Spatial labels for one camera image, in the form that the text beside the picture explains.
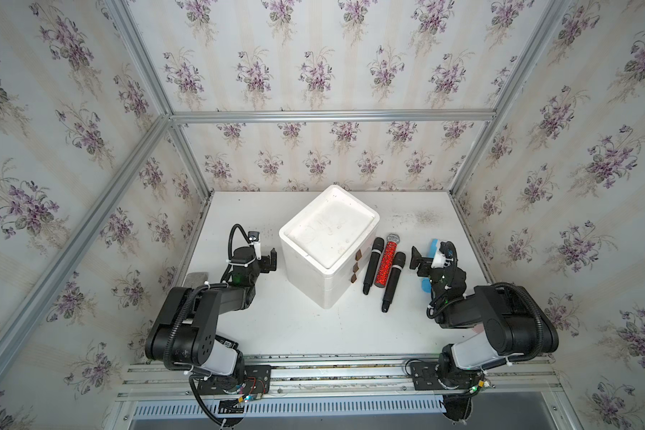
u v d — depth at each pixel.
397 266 0.93
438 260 0.78
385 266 0.96
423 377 0.73
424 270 0.81
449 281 0.67
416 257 0.84
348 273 0.83
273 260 0.86
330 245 0.75
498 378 0.74
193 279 0.91
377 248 0.98
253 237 0.80
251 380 0.72
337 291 0.76
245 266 0.70
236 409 0.71
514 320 0.46
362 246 0.76
